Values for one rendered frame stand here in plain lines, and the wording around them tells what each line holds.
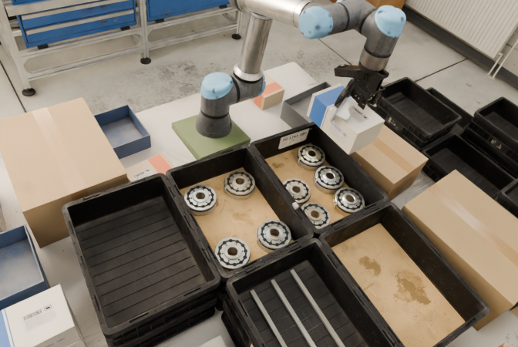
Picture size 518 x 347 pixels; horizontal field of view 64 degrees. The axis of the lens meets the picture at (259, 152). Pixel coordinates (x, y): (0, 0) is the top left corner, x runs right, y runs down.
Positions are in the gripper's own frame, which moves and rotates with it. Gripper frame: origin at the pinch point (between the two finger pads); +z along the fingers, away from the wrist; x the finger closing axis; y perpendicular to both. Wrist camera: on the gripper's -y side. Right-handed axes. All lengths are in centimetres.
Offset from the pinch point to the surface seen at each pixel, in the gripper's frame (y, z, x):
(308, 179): 0.0, 28.5, -6.8
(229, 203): -5.4, 28.5, -36.8
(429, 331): 59, 28, -12
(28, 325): 2, 24, -99
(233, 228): 3.2, 28.5, -40.7
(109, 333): 16, 18, -84
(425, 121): -15, 63, 105
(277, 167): -9.7, 28.5, -13.2
